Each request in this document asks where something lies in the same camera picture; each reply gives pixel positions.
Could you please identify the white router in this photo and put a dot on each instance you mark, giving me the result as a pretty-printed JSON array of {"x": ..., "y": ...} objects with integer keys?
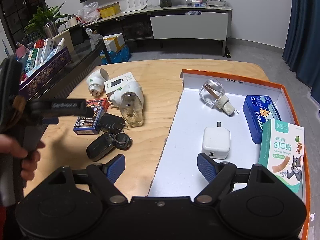
[{"x": 133, "y": 6}]

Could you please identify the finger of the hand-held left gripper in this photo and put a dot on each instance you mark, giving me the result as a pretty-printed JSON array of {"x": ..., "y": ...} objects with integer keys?
[{"x": 50, "y": 120}]

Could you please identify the black glass table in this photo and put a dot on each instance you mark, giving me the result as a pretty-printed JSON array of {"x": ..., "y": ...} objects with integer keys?
[{"x": 85, "y": 53}]

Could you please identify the white tv cabinet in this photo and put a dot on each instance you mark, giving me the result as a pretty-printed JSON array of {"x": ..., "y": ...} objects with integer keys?
[{"x": 190, "y": 27}]

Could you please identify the blue water bottle pack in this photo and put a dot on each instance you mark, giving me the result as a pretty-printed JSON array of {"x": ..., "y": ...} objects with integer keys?
[{"x": 120, "y": 55}]

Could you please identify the dark glass door cabinet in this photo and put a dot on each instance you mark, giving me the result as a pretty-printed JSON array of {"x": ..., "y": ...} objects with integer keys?
[{"x": 17, "y": 17}]

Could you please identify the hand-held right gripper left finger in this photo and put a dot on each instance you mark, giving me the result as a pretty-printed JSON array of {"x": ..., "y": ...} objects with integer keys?
[{"x": 115, "y": 167}]

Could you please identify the blue floss pick case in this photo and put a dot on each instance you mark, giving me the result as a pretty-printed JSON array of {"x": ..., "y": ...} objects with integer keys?
[{"x": 255, "y": 120}]

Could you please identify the purple patterned tray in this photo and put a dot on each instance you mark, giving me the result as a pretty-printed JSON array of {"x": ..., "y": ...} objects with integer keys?
[{"x": 47, "y": 73}]

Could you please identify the pile of medicine boxes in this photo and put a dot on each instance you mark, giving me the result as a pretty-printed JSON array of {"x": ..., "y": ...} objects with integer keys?
[{"x": 40, "y": 52}]

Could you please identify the red blue playing card box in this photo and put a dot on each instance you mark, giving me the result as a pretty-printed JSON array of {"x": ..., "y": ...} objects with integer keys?
[{"x": 90, "y": 123}]

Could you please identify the white plastic bag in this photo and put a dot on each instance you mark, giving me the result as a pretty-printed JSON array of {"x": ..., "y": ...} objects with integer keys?
[{"x": 88, "y": 12}]

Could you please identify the white yellow cardboard box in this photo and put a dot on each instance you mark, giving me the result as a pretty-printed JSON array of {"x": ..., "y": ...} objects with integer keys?
[{"x": 113, "y": 42}]

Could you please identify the teal bandage box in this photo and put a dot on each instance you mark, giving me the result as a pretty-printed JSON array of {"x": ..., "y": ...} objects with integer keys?
[{"x": 280, "y": 160}]

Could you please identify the white power adapter box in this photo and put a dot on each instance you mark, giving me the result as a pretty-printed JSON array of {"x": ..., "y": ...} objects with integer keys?
[{"x": 117, "y": 80}]

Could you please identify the black display stand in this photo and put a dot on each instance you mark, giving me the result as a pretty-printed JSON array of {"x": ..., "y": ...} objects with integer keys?
[{"x": 77, "y": 36}]

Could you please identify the person's left hand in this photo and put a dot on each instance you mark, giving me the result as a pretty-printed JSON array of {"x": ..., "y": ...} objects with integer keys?
[{"x": 15, "y": 146}]

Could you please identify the white repellent plug with bottle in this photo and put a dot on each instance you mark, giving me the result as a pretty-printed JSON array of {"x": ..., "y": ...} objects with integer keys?
[{"x": 132, "y": 90}]

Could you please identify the white spray bottle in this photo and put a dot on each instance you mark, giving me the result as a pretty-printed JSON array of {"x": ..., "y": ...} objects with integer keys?
[{"x": 60, "y": 45}]

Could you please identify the clear refill bottle white cap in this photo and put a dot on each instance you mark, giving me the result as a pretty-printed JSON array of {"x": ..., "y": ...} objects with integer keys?
[{"x": 210, "y": 92}]

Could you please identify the black car key fob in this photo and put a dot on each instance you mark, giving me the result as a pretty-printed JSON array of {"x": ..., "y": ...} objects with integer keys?
[{"x": 100, "y": 147}]

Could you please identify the large leafy potted plant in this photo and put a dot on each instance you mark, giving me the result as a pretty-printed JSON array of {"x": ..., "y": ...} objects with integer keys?
[{"x": 42, "y": 16}]

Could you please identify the clear plastic organizer boxes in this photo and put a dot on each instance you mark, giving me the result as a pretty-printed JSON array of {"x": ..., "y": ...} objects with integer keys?
[{"x": 205, "y": 3}]

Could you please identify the orange white cardboard box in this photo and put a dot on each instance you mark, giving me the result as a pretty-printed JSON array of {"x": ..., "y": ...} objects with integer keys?
[{"x": 190, "y": 120}]

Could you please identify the white usb charger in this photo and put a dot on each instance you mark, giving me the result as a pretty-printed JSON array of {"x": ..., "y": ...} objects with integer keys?
[{"x": 216, "y": 140}]

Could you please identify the beige cardboard box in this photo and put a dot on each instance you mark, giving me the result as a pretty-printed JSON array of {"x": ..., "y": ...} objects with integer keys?
[{"x": 66, "y": 42}]

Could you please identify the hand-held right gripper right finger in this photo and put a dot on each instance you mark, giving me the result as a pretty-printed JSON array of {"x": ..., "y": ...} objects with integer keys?
[{"x": 207, "y": 167}]

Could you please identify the black power adapter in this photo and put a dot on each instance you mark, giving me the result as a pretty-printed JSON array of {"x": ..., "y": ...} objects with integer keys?
[{"x": 110, "y": 122}]

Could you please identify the blue curtain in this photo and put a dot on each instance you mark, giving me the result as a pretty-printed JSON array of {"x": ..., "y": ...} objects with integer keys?
[{"x": 305, "y": 37}]

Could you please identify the white plug-in heater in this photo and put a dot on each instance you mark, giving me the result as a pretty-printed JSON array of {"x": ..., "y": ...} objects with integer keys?
[{"x": 96, "y": 82}]

